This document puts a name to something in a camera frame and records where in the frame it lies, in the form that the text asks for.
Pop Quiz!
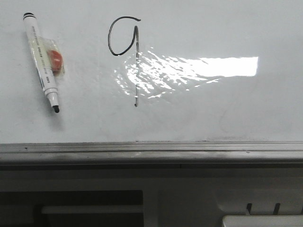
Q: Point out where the red magnet taped to marker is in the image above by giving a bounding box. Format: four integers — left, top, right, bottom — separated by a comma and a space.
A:
40, 37, 65, 76

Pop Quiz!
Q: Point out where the white whiteboard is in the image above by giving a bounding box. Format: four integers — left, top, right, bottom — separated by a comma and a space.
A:
0, 0, 303, 143

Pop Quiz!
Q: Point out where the aluminium whiteboard tray rail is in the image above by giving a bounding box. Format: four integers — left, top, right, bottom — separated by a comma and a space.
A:
0, 141, 303, 167

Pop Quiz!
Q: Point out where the white black whiteboard marker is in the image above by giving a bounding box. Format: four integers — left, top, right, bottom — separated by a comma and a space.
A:
23, 12, 60, 113

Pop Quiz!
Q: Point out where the white box corner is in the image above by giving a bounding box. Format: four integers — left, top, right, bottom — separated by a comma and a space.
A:
222, 215, 303, 227

